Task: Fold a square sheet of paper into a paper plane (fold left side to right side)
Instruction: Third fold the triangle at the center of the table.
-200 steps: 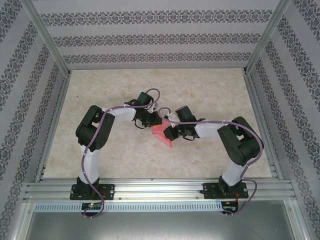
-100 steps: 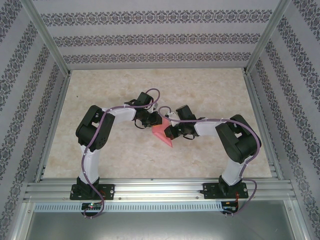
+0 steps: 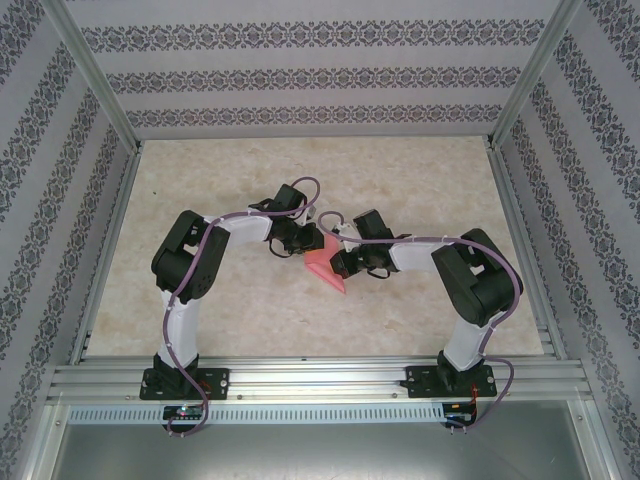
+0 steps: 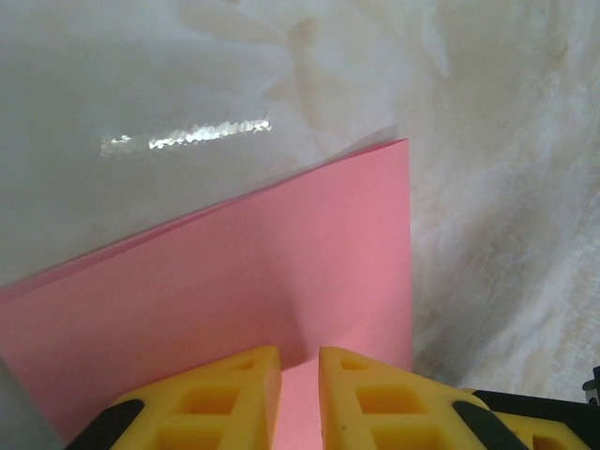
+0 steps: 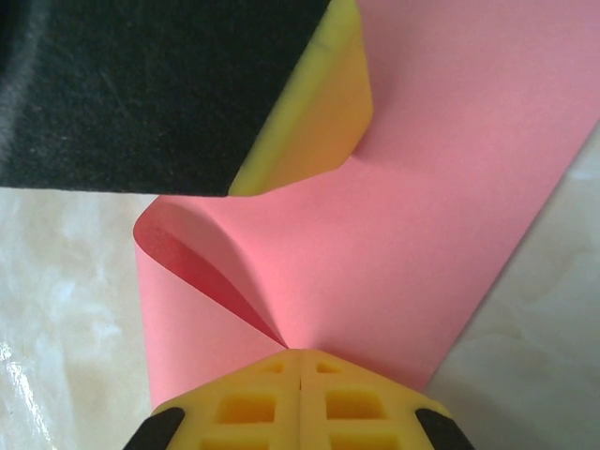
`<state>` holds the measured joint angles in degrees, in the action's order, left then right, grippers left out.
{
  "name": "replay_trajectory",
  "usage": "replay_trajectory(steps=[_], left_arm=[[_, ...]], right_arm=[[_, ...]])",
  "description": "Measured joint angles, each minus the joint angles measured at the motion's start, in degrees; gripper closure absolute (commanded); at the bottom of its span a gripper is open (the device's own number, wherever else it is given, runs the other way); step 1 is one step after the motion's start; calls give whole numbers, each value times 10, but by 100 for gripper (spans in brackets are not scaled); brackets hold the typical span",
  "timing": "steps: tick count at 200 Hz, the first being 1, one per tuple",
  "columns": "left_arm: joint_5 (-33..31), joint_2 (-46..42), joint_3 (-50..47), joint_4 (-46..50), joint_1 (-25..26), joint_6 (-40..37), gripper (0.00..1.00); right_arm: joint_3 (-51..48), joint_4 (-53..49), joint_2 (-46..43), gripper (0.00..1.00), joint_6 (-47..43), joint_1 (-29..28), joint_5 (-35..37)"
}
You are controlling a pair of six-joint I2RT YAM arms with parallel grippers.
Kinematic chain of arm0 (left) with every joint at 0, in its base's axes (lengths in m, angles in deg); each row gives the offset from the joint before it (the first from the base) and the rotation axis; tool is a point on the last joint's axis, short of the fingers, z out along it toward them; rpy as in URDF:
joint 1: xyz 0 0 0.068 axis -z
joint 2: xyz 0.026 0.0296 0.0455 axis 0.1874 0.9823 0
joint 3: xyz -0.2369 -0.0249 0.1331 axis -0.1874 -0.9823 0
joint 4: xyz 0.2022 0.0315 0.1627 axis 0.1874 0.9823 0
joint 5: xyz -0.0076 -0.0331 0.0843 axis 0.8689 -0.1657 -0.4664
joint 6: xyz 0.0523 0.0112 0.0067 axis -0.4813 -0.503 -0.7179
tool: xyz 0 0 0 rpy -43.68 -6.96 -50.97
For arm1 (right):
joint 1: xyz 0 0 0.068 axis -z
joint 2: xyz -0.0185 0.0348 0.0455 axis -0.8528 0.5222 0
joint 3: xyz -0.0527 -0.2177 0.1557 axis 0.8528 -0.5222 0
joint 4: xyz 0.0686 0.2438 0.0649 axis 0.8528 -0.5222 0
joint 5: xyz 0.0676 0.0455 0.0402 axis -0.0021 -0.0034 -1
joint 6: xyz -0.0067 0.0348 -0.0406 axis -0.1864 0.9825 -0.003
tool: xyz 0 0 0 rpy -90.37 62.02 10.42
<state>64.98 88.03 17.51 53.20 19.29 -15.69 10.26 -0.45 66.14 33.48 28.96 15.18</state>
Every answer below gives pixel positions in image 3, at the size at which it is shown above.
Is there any long aluminium mounting rail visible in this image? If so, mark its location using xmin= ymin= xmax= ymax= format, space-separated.
xmin=47 ymin=355 xmax=594 ymax=402

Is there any aluminium frame post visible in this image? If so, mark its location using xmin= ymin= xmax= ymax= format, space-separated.
xmin=487 ymin=0 xmax=585 ymax=151
xmin=42 ymin=0 xmax=142 ymax=151

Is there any aluminium side rail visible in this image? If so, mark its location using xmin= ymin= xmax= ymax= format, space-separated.
xmin=67 ymin=142 xmax=146 ymax=365
xmin=487 ymin=142 xmax=569 ymax=359

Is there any pink paper sheet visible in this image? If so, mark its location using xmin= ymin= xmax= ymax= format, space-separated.
xmin=303 ymin=232 xmax=349 ymax=295

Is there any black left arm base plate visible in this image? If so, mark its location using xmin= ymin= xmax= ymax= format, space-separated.
xmin=138 ymin=367 xmax=231 ymax=402

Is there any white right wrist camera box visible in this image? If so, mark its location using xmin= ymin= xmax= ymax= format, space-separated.
xmin=331 ymin=222 xmax=359 ymax=251

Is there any slotted grey cable duct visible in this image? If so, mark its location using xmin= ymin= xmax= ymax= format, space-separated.
xmin=67 ymin=403 xmax=447 ymax=425

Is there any grey metal sheet panel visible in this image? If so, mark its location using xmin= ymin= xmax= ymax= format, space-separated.
xmin=42 ymin=399 xmax=611 ymax=480

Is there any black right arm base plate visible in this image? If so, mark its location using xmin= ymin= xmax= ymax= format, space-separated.
xmin=405 ymin=364 xmax=499 ymax=400

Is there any black left wrist cable loop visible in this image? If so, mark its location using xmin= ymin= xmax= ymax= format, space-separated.
xmin=267 ymin=238 xmax=302 ymax=260

